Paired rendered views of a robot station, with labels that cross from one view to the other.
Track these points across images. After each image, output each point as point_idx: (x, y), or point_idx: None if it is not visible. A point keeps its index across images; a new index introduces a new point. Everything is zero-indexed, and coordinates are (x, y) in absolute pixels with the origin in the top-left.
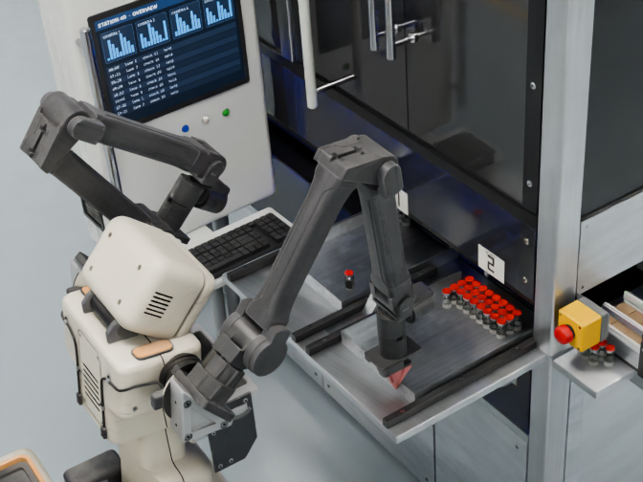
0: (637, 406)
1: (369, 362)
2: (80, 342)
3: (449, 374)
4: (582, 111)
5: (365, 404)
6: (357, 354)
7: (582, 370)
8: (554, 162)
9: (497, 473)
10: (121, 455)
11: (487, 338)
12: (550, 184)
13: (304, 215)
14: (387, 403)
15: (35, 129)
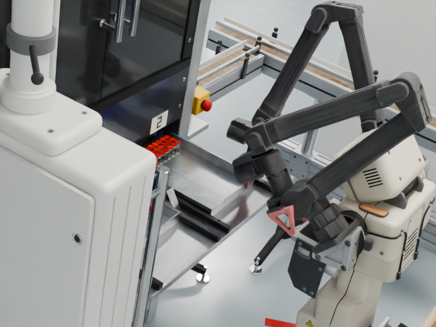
0: None
1: (229, 200)
2: (409, 226)
3: (231, 163)
4: None
5: (262, 203)
6: (220, 208)
7: (193, 126)
8: (207, 10)
9: None
10: (353, 324)
11: (179, 158)
12: (202, 26)
13: (366, 47)
14: (256, 194)
15: (421, 104)
